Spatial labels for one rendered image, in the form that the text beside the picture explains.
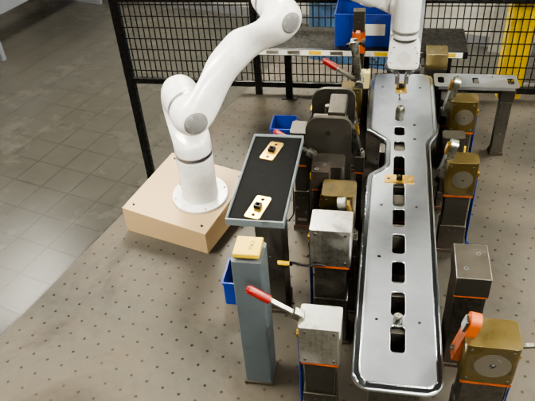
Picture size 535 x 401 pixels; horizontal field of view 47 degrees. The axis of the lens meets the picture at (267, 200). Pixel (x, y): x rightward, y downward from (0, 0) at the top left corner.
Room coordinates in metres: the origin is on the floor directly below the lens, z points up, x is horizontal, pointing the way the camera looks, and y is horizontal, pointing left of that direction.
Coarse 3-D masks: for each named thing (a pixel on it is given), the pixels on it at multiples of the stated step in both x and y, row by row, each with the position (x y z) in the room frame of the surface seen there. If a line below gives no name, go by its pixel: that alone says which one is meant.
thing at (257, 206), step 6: (258, 198) 1.17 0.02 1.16; (264, 198) 1.16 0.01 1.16; (270, 198) 1.16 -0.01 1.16; (252, 204) 1.14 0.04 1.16; (258, 204) 1.14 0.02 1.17; (264, 204) 1.14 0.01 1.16; (252, 210) 1.12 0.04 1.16; (258, 210) 1.12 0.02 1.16; (264, 210) 1.12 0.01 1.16; (246, 216) 1.10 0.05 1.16; (252, 216) 1.10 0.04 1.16; (258, 216) 1.10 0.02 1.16
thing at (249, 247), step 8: (240, 240) 1.02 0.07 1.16; (248, 240) 1.02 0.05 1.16; (256, 240) 1.02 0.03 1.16; (240, 248) 1.00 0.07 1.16; (248, 248) 1.00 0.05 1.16; (256, 248) 0.99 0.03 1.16; (232, 256) 0.98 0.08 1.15; (240, 256) 0.98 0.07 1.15; (248, 256) 0.98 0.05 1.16; (256, 256) 0.97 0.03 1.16
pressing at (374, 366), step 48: (384, 96) 1.90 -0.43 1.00; (432, 96) 1.88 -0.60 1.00; (384, 144) 1.62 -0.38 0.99; (384, 192) 1.36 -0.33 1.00; (432, 192) 1.35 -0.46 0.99; (384, 240) 1.16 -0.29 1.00; (432, 240) 1.15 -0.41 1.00; (384, 288) 1.00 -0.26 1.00; (432, 288) 0.99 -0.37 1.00; (384, 336) 0.86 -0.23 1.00; (432, 336) 0.85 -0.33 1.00; (384, 384) 0.74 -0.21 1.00; (432, 384) 0.73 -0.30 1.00
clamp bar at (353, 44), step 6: (354, 42) 1.89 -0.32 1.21; (360, 42) 1.90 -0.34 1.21; (354, 48) 1.88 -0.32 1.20; (354, 54) 1.88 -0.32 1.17; (354, 60) 1.88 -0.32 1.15; (360, 60) 1.91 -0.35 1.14; (354, 66) 1.88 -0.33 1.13; (360, 66) 1.91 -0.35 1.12; (354, 72) 1.88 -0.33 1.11; (360, 72) 1.88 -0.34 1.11; (360, 78) 1.88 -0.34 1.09
